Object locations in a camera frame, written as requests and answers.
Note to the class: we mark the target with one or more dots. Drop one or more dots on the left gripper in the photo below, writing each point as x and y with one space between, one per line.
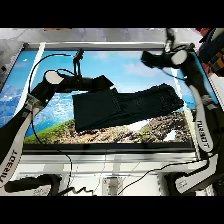
100 82

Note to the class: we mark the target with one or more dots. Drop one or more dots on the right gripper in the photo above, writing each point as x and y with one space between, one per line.
150 60

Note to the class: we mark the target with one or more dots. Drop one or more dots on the black pants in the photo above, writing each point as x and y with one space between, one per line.
110 110

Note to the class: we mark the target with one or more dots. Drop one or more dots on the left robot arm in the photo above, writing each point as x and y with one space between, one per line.
15 133

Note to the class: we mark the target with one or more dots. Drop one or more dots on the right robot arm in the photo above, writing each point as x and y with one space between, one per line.
205 130

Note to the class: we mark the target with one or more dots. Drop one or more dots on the heap of clothes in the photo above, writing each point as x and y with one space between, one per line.
213 50

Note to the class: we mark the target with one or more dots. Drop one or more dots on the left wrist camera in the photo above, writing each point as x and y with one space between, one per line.
78 63

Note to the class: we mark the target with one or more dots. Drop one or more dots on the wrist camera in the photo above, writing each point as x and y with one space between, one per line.
170 38
78 63

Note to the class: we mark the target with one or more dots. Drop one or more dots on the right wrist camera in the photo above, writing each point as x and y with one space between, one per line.
170 38

